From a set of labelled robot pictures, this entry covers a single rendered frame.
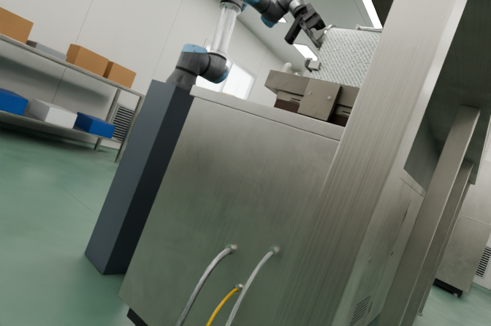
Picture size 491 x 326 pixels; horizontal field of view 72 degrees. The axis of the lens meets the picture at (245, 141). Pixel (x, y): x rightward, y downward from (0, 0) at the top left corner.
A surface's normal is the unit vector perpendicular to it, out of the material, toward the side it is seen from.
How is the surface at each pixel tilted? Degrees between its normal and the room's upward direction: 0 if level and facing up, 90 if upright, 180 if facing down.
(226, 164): 90
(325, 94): 90
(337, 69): 90
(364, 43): 90
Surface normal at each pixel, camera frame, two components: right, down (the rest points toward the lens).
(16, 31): 0.73, 0.28
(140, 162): -0.59, -0.24
